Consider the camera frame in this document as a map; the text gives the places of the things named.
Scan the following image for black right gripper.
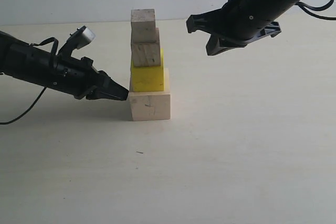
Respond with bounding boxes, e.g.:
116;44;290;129
186;0;281;56

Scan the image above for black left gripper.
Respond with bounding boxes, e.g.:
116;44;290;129
44;52;129;101

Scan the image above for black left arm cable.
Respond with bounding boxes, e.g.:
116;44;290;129
0;37;60;125

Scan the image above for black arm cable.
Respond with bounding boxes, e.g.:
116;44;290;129
0;37;60;125
295;0;336;21

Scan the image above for medium small wooden cube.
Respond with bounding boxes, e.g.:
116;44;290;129
131;28;161;67

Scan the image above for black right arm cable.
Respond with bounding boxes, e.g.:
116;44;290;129
295;0;336;21

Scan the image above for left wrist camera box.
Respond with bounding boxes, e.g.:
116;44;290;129
58;26;96;57

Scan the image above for large light wooden cube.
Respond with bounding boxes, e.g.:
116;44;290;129
129;68;171;121

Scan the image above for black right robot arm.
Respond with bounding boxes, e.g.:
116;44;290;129
186;0;304;56

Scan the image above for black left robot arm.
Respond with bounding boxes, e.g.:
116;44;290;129
1;26;129;101

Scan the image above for yellow cube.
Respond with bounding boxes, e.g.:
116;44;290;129
130;49;165;92

